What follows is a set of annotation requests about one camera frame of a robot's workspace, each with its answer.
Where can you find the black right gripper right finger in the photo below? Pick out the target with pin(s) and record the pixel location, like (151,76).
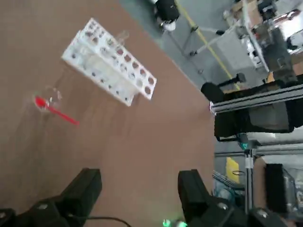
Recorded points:
(196,201)

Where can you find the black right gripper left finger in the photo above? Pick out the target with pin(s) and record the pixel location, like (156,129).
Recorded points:
(80,196)

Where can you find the red plastic spoon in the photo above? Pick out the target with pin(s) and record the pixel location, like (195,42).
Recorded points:
(59,114)

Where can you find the small glass beaker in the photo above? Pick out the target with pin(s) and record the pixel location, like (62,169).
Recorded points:
(53,97)

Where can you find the white test tube rack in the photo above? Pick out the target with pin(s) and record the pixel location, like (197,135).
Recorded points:
(106,68)

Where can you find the glass test tube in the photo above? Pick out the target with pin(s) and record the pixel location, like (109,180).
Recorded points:
(122,39)

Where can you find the black frame cart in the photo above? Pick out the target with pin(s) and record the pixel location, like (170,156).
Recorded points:
(255,118)

